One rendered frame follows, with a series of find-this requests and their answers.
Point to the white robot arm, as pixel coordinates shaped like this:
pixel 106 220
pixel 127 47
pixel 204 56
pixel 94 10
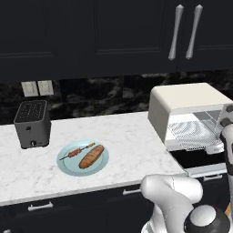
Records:
pixel 170 189

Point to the brown baguette bread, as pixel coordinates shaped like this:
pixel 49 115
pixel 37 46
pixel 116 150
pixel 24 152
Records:
pixel 91 157

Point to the kebab skewer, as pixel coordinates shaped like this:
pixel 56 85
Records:
pixel 75 152

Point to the white toaster oven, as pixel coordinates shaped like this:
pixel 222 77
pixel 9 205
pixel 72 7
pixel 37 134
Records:
pixel 182 97

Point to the black toaster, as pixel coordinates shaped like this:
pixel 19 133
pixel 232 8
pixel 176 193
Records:
pixel 33 127

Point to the black cupboard door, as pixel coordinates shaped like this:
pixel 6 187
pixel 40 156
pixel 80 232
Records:
pixel 215 33
pixel 127 33
pixel 33 36

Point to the dark toaster oven knob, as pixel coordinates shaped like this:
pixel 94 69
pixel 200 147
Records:
pixel 225 122
pixel 230 108

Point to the light blue plate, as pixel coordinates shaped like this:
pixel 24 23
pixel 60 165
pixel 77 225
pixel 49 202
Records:
pixel 71 167

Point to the black drawer front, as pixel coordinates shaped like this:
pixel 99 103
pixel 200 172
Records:
pixel 127 209
pixel 66 215

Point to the white wall outlet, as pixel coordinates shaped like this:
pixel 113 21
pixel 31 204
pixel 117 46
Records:
pixel 29 88
pixel 45 87

